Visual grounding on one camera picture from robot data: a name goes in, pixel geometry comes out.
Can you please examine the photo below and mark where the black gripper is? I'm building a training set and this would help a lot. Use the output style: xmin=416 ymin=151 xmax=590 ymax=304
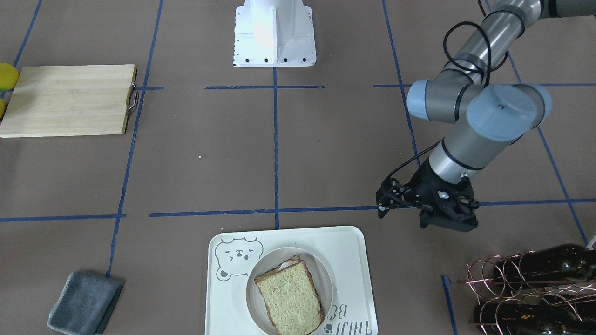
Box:
xmin=376 ymin=164 xmax=480 ymax=219

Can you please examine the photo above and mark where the white round plate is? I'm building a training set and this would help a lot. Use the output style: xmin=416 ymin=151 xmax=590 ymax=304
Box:
xmin=245 ymin=247 xmax=335 ymax=335

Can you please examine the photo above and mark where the bread slice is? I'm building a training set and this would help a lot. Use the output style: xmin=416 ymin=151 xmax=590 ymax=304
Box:
xmin=254 ymin=254 xmax=324 ymax=335

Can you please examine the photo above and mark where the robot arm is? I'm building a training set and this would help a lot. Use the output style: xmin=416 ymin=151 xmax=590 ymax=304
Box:
xmin=375 ymin=0 xmax=595 ymax=231

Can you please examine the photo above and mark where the white bear serving tray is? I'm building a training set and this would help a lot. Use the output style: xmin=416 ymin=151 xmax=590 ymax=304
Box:
xmin=204 ymin=226 xmax=378 ymax=335

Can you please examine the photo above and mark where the dark wine bottle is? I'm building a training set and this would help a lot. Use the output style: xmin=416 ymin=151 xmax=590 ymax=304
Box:
xmin=493 ymin=243 xmax=596 ymax=286
xmin=472 ymin=299 xmax=596 ymax=335

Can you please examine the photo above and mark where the grey folded cloth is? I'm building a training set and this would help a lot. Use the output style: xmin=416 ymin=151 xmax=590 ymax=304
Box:
xmin=47 ymin=271 xmax=124 ymax=335

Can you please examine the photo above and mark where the wooden cutting board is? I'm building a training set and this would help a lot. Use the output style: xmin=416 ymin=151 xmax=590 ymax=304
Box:
xmin=0 ymin=64 xmax=140 ymax=138

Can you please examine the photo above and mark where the yellow lemon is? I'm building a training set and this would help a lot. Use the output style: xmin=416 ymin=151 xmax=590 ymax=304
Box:
xmin=0 ymin=98 xmax=6 ymax=119
xmin=0 ymin=63 xmax=19 ymax=92

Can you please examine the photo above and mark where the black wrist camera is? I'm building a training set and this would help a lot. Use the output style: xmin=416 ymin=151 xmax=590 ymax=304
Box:
xmin=419 ymin=208 xmax=479 ymax=232

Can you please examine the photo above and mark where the copper wire bottle rack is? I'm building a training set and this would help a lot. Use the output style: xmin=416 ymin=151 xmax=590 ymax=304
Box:
xmin=466 ymin=251 xmax=595 ymax=335

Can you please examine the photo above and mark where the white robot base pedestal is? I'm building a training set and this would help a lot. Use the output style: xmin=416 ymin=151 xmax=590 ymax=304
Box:
xmin=232 ymin=0 xmax=317 ymax=67

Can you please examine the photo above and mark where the white wire rack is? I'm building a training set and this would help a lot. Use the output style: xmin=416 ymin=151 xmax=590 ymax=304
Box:
xmin=586 ymin=235 xmax=596 ymax=250

